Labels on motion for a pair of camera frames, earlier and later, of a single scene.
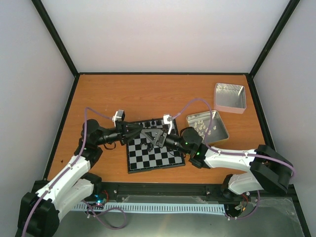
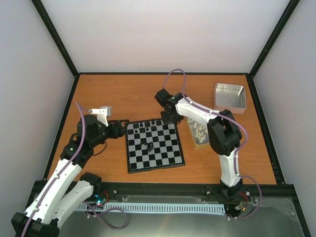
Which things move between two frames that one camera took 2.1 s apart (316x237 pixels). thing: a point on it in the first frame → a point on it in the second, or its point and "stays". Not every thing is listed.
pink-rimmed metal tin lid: [229, 98] stays
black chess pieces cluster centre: [150, 146] stays
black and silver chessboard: [143, 156] stays
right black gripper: [159, 138] → [166, 121]
